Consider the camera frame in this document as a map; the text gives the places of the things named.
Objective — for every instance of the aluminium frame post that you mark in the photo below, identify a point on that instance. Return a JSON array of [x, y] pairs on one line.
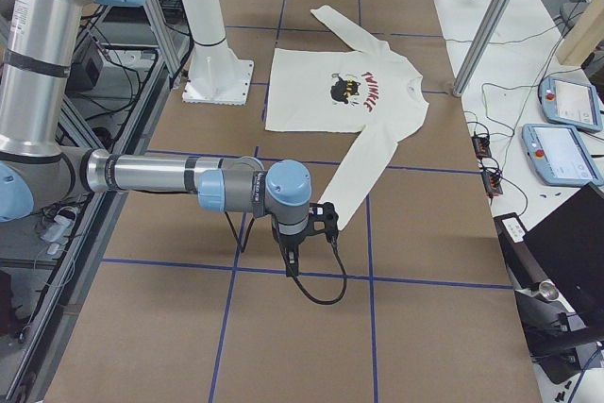
[[485, 31]]

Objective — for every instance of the near blue teach pendant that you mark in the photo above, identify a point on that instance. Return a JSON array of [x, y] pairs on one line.
[[559, 156]]

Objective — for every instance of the white camera mast column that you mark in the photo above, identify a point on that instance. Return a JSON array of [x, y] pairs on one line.
[[215, 75]]

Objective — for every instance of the cream long-sleeve printed shirt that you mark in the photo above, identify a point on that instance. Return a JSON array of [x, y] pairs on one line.
[[370, 91]]

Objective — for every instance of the blue teach pendant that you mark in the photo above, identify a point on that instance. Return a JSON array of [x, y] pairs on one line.
[[571, 103], [559, 156]]

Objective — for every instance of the near small circuit board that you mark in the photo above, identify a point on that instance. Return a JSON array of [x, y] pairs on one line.
[[491, 179]]

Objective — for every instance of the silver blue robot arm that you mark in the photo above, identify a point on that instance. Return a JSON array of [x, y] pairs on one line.
[[37, 172]]

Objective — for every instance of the far blue teach pendant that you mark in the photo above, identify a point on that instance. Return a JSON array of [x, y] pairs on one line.
[[571, 103]]

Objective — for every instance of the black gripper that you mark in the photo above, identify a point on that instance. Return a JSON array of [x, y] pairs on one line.
[[288, 243]]

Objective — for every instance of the wooden beam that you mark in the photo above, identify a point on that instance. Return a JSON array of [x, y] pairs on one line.
[[583, 37]]

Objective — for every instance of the black laptop computer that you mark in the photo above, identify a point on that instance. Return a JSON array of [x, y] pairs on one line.
[[568, 245]]

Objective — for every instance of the black monitor stand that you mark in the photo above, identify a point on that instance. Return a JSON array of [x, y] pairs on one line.
[[559, 342]]

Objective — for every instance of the white power strip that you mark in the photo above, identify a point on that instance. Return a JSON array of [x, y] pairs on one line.
[[54, 233]]

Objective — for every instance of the far small circuit board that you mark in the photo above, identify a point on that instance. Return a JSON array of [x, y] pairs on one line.
[[481, 145]]

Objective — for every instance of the small circuit board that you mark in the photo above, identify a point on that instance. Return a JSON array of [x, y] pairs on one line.
[[481, 145], [491, 179]]

